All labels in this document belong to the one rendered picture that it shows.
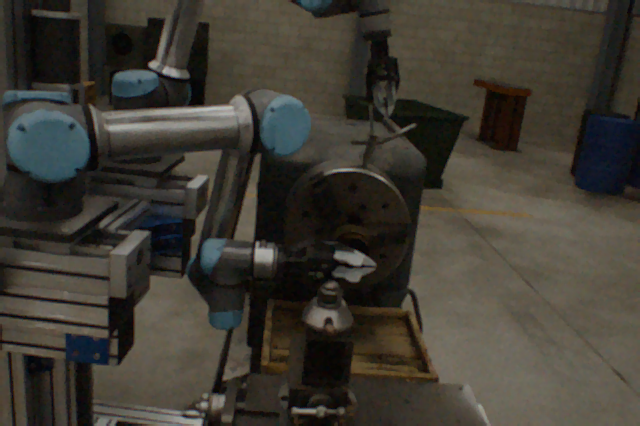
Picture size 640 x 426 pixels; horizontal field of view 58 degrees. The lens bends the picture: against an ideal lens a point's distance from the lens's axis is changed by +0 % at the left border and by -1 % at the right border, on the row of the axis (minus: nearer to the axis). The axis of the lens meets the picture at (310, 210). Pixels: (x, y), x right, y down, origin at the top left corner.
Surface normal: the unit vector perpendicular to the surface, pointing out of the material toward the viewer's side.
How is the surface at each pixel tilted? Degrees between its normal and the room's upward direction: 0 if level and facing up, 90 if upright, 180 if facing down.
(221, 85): 90
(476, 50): 90
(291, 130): 90
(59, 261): 90
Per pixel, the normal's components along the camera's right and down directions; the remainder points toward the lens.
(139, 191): -0.07, 0.29
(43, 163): 0.36, 0.32
